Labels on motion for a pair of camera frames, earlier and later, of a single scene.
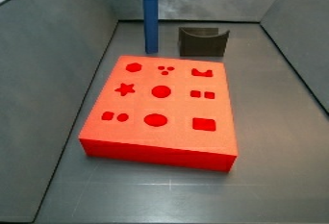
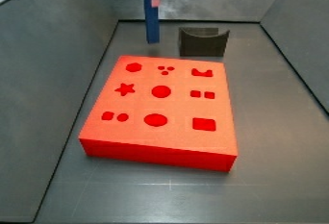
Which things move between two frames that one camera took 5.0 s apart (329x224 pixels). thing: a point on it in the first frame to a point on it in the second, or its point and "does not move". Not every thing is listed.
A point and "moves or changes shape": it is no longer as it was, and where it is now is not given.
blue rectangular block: x=150 y=22 moves or changes shape
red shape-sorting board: x=163 y=111 does not move
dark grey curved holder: x=202 y=41 does not move
